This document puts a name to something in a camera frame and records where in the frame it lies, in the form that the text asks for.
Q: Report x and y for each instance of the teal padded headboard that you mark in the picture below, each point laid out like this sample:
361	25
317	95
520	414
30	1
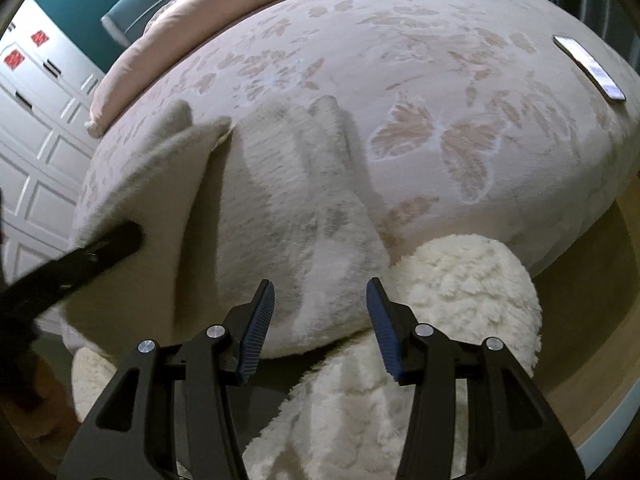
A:
130	20

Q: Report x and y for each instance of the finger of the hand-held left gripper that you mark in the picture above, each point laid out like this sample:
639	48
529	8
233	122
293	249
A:
100	250

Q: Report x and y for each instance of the bed with floral cover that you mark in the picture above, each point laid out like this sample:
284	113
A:
450	110

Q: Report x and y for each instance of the white fluffy rug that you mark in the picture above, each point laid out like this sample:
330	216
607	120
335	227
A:
460	285

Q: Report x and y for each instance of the white wardrobe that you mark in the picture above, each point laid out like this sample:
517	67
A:
40	135

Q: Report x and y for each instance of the pink duvet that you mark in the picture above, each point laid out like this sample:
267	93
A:
165	25

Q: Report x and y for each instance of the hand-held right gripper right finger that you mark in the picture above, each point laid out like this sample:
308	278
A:
385	332

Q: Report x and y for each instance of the red wardrobe decal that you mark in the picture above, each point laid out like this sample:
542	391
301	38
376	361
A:
14	59
39	36

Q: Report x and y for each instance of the smartphone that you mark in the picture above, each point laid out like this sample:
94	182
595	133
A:
590	67

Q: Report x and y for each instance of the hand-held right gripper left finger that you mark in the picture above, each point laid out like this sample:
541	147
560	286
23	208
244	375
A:
257	332

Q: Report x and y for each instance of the cream sweater with black hearts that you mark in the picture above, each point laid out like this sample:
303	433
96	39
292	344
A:
225	220

